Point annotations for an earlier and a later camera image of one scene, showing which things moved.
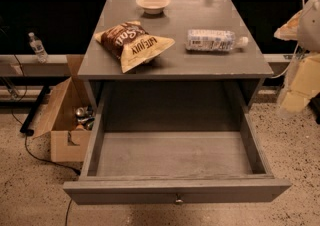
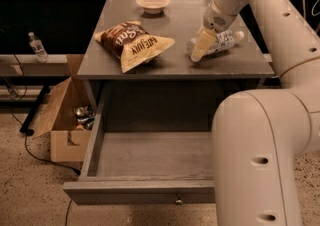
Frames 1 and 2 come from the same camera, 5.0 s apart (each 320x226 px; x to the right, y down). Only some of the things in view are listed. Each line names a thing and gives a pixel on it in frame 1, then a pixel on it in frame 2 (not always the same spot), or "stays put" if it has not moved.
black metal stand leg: [29, 119] stays put
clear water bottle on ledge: [38, 48] stays put
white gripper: [310, 26] to [216, 19]
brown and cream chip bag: [130, 42] stays put
